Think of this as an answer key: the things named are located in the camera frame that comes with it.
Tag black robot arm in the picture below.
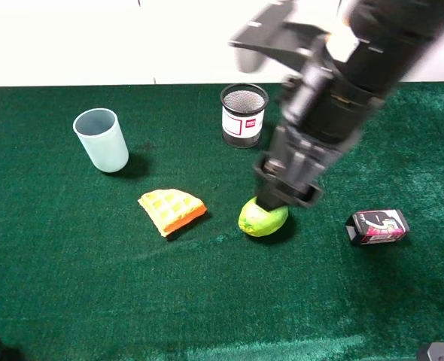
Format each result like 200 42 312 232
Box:
248 1 444 211

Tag green lemon toy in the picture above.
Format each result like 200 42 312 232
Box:
238 197 289 237

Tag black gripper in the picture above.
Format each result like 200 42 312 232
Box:
254 123 357 208

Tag black mesh pen holder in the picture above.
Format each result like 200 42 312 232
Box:
220 83 269 149

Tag black pink small box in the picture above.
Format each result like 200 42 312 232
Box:
345 209 410 246

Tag light blue plastic cup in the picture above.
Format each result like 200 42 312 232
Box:
72 108 129 173

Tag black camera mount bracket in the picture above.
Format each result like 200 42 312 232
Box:
229 1 330 74

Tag orange waffle slice toy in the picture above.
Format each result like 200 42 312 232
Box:
138 189 207 237

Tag green felt table cloth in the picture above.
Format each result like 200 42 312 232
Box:
0 83 444 360

